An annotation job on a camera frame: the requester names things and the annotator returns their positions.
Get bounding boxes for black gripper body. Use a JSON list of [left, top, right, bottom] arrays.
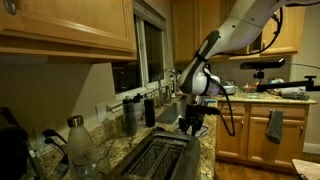
[[184, 103, 208, 123]]

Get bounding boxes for silver two slot toaster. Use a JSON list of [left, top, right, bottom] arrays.
[[107, 128, 202, 180]]

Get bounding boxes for square lidded plastic container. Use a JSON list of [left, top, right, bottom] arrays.
[[175, 121, 210, 140]]

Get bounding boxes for stainless steel sink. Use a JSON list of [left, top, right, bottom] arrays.
[[155, 99, 188, 127]]

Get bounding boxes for black water bottle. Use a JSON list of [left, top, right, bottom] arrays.
[[143, 94, 157, 129]]

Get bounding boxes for chrome kitchen faucet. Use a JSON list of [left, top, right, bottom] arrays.
[[157, 68, 180, 108]]

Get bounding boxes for white sports bottle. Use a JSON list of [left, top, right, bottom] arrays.
[[133, 93, 146, 127]]

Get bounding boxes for wooden base cabinet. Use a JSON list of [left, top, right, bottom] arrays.
[[214, 101, 310, 173]]

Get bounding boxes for dark grey sports bottle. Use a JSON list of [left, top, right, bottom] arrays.
[[121, 95, 139, 138]]

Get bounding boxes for small food bowl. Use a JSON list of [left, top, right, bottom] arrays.
[[241, 82, 258, 94]]

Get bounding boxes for white framed window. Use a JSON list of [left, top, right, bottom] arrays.
[[111, 4, 168, 98]]

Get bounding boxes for grey hanging dish towel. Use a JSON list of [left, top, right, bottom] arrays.
[[265, 109, 285, 145]]

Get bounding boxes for wooden double door cabinet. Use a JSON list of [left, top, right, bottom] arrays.
[[171, 0, 231, 64]]

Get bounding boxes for grey cloth pile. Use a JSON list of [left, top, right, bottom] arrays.
[[279, 85, 311, 102]]

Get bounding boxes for clear bottle steel cap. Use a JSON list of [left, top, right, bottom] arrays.
[[66, 114, 101, 180]]

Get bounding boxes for light wooden table corner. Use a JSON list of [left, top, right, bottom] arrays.
[[291, 158, 320, 180]]

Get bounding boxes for black coffee maker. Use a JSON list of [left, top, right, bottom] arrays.
[[0, 106, 31, 180]]

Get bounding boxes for silver cabinet knob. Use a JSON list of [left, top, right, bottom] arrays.
[[3, 0, 18, 16]]

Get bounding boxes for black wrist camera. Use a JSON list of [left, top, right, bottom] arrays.
[[201, 105, 222, 116]]

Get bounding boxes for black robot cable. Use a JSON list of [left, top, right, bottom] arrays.
[[199, 0, 320, 138]]

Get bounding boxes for black stereo camera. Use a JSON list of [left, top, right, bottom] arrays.
[[238, 57, 287, 81]]

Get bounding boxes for white switch plate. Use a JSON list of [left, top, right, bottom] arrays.
[[95, 102, 109, 124]]

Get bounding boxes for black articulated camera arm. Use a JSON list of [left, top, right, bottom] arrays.
[[255, 75, 320, 94]]

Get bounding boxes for black power plug cable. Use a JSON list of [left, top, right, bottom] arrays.
[[42, 128, 71, 174]]

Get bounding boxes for light wooden wall cabinet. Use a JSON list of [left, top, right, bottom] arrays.
[[0, 0, 138, 65]]

